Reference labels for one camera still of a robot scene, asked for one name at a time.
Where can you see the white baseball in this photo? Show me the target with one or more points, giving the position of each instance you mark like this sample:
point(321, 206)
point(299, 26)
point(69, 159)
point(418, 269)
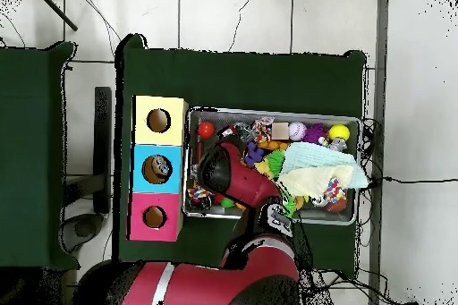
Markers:
point(298, 131)

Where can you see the clear shallow mesh bin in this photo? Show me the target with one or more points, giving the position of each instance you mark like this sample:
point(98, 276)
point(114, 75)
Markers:
point(343, 218)

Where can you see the cream knitted cloth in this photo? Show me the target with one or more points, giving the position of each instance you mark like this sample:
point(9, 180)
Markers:
point(315, 180)

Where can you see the black panel stand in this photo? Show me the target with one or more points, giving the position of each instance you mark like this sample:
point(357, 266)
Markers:
point(103, 140)

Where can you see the purple plastic building block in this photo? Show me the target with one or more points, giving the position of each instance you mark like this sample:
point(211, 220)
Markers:
point(252, 153)

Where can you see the black rod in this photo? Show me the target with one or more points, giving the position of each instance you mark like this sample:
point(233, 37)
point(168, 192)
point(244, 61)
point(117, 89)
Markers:
point(57, 10)

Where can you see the dark green tablecloth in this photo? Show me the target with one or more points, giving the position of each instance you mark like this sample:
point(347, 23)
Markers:
point(250, 83)

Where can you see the yellow ball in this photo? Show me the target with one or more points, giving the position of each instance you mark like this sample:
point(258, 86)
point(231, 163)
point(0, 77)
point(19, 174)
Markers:
point(339, 132)

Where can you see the purple monster toy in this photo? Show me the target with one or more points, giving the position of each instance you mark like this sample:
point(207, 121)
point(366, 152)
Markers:
point(315, 134)

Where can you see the floral patterned fabric knot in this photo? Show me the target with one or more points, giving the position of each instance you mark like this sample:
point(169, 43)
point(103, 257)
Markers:
point(262, 128)

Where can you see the red maraca rattle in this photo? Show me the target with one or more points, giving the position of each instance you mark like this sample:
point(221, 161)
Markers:
point(206, 130)

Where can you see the dark green side cloth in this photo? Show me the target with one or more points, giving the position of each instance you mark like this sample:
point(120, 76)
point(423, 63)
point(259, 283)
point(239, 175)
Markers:
point(36, 105)

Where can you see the wooden box with three holes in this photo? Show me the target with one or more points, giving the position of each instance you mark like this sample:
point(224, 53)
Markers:
point(157, 155)

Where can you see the multicoloured patterned cloth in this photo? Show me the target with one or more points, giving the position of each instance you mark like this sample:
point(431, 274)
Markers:
point(335, 190)

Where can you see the grey round stand base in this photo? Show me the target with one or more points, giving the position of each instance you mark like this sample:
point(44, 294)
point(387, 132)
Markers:
point(86, 228)

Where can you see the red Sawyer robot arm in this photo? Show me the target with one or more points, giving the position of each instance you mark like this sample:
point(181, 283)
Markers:
point(236, 176)

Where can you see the mint knitted cloth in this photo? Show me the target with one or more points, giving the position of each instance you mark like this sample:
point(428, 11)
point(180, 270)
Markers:
point(315, 156)

